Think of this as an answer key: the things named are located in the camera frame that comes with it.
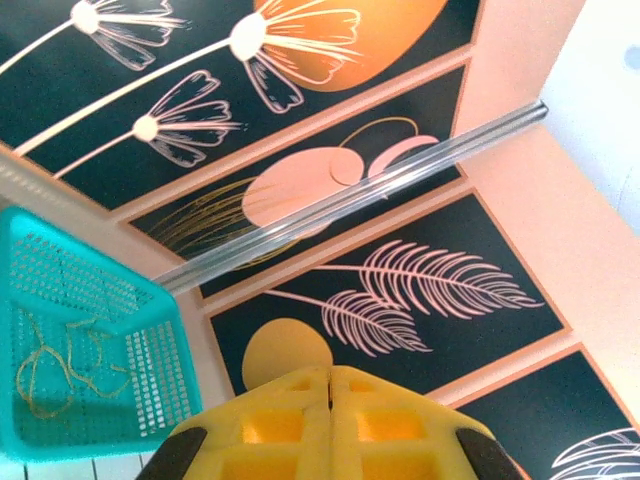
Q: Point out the teal plastic basket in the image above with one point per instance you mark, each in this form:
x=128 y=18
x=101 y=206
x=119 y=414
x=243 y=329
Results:
x=165 y=370

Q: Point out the aluminium frame post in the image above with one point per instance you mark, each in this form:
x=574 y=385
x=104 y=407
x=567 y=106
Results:
x=350 y=195

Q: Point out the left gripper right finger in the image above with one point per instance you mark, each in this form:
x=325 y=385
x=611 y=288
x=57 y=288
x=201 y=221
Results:
x=400 y=440

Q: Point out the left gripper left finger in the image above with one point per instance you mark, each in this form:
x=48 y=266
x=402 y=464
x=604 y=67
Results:
x=260 y=440

